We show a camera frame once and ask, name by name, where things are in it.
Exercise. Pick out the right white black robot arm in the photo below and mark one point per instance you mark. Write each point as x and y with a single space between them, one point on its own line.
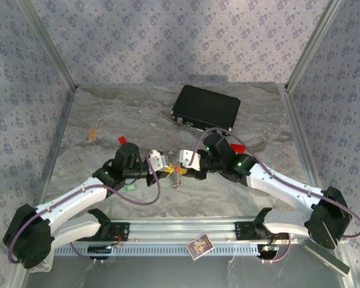
282 186

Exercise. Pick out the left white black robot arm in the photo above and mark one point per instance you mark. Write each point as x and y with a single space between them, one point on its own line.
72 199

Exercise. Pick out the green plastic key tag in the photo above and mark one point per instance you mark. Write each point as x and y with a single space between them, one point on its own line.
130 187

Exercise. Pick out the small orange sticker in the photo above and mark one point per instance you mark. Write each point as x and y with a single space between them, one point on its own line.
92 135

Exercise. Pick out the black case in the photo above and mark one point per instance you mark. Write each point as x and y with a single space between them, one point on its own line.
204 103

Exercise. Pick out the colourful picture card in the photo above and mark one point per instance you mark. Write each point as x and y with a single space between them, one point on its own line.
200 246

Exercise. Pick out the small controller board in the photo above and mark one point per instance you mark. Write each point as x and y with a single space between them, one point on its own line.
268 249
99 249

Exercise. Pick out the grey metal bar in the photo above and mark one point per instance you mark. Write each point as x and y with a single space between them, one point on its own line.
324 258

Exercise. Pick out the aluminium mounting rail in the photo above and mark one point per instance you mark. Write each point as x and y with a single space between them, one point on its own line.
183 229

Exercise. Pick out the aluminium table edge rail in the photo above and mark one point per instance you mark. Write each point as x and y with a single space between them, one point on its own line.
295 120
63 120

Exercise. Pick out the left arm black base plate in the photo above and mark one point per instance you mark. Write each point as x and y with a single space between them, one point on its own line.
120 231

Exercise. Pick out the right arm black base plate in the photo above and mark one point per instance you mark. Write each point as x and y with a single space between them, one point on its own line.
243 231

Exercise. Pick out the aluminium frame post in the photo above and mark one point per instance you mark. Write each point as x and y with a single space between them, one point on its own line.
51 45
312 45

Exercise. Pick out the white plastic bracket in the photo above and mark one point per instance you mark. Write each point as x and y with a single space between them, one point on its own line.
43 265

